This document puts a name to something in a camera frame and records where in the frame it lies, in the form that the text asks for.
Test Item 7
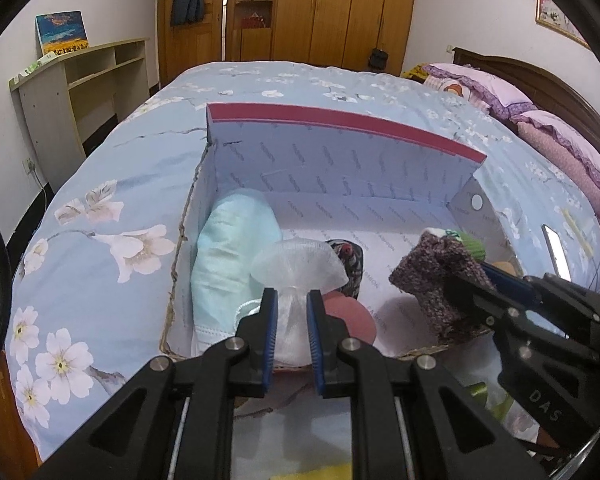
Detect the smartphone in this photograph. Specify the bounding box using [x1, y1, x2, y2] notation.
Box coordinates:
[541, 224, 572, 281]

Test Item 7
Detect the white translucent mesh cloth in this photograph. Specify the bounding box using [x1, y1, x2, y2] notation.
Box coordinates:
[250, 238, 350, 366]

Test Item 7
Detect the yellow cloth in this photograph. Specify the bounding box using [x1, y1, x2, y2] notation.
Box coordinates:
[292, 467, 353, 480]

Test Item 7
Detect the green and white box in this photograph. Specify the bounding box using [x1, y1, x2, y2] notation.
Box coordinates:
[12, 55, 56, 83]

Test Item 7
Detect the mint knit sock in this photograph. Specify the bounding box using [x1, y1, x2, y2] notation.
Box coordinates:
[190, 192, 284, 358]

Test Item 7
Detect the brown knitted cloth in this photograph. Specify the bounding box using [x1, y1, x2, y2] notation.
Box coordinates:
[388, 232, 496, 339]

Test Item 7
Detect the pink round soft pad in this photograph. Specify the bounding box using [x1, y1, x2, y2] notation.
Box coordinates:
[325, 291, 378, 346]

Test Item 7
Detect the wooden wardrobe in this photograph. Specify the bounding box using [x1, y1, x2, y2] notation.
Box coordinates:
[157, 0, 421, 86]

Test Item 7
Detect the purple ruffled pillow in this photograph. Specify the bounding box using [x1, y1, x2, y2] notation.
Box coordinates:
[511, 110, 600, 221]
[422, 62, 538, 121]

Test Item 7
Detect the cream strip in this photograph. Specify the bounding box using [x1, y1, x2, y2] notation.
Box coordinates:
[564, 208, 597, 261]

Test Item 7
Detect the cartoon print pillow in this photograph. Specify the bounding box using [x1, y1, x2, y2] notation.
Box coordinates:
[425, 76, 481, 106]

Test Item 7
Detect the framed floral wall picture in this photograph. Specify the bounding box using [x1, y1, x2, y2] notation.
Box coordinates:
[535, 0, 592, 50]

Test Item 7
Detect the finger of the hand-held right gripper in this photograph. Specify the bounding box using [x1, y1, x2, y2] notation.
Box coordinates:
[480, 261, 600, 328]
[442, 274, 546, 361]

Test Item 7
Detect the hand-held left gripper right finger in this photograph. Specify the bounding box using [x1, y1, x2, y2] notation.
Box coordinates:
[306, 290, 548, 480]

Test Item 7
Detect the dark wooden headboard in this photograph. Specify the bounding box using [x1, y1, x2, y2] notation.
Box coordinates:
[452, 47, 600, 141]

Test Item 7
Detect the brown wooden furniture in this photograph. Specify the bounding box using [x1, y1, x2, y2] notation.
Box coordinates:
[0, 355, 43, 480]

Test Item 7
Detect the green and white knit cloth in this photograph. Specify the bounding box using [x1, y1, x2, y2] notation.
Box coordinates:
[421, 227, 487, 262]

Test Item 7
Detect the dark floral patterned cloth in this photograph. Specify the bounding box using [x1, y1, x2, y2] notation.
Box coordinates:
[327, 240, 366, 297]

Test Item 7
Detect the blue floral bed blanket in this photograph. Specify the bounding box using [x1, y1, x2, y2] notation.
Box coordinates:
[11, 60, 600, 461]

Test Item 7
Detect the white cardboard box red rim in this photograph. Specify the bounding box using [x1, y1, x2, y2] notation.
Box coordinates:
[159, 101, 526, 372]

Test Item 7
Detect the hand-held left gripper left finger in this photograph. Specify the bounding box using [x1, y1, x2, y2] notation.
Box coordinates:
[30, 287, 280, 480]

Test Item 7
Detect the blue and yellow painting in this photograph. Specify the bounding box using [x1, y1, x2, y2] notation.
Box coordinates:
[35, 10, 91, 57]

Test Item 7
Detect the beige shelf desk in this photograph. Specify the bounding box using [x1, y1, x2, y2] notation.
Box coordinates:
[9, 37, 152, 193]

